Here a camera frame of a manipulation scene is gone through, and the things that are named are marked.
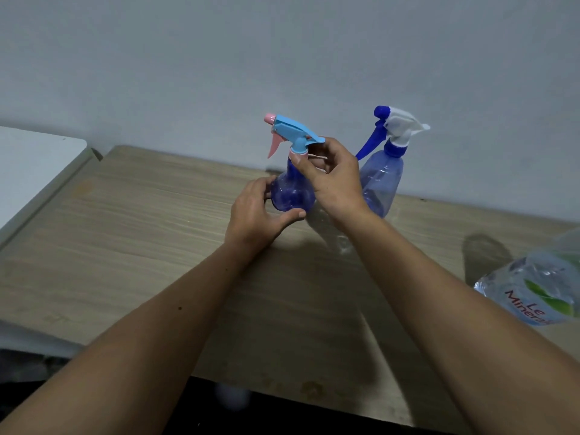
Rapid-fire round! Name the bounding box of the clear plastic water bottle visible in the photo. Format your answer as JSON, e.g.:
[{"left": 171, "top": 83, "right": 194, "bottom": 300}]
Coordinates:
[{"left": 473, "top": 228, "right": 580, "bottom": 327}]

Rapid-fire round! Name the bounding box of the person's left forearm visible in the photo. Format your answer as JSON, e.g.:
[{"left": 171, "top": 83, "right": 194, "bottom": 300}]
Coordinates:
[{"left": 0, "top": 239, "right": 259, "bottom": 435}]

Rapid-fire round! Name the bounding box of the person's right hand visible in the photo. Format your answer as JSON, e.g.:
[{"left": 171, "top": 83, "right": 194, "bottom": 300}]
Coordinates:
[{"left": 289, "top": 137, "right": 373, "bottom": 230}]

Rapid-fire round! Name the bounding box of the round blue spray bottle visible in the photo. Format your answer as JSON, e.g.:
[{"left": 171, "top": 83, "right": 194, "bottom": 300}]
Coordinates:
[{"left": 271, "top": 158, "right": 317, "bottom": 213}]

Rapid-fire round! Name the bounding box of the pink and light blue spray head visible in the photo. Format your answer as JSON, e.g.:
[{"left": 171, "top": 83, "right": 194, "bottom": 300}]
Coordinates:
[{"left": 264, "top": 113, "right": 326, "bottom": 160}]

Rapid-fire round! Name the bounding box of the white side table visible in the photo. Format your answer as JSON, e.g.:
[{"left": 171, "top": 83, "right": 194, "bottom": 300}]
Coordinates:
[{"left": 0, "top": 126, "right": 103, "bottom": 245}]

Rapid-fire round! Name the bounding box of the person's right forearm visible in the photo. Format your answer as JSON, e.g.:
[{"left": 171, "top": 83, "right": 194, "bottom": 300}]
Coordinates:
[{"left": 342, "top": 212, "right": 580, "bottom": 435}]

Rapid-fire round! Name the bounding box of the white blue trigger sprayer head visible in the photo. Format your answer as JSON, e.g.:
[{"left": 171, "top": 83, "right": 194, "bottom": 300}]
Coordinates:
[{"left": 355, "top": 105, "right": 431, "bottom": 161}]

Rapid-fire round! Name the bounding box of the person's left hand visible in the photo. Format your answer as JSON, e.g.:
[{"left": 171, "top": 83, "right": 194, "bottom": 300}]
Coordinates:
[{"left": 225, "top": 176, "right": 307, "bottom": 255}]

